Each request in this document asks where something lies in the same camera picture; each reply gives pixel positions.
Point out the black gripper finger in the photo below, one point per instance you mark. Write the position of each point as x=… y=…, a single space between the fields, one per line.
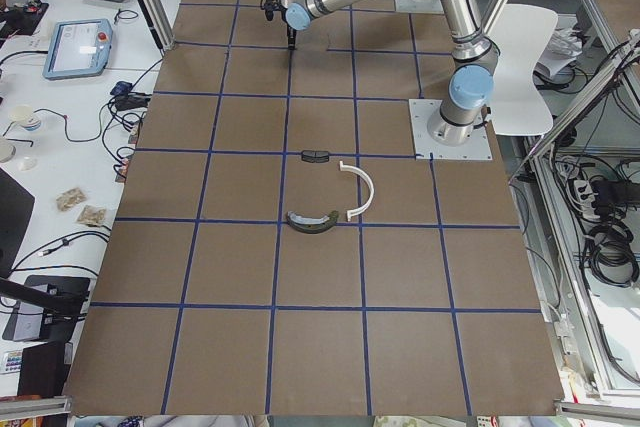
x=291 y=39

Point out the dark grey brake pad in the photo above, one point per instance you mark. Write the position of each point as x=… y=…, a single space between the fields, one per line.
x=315 y=156

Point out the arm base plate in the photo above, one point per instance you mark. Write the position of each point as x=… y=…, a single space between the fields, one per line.
x=435 y=139
x=419 y=6

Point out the white curved plastic part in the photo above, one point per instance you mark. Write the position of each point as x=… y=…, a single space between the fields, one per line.
x=351 y=214

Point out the near blue teach pendant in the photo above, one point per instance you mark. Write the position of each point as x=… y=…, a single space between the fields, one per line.
x=78 y=49

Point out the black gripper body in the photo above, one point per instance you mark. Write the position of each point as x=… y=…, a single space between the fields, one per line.
x=290 y=31

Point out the green curved brake shoe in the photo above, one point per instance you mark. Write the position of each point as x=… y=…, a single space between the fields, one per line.
x=308 y=225

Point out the white plastic chair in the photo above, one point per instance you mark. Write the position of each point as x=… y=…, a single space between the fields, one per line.
x=521 y=33

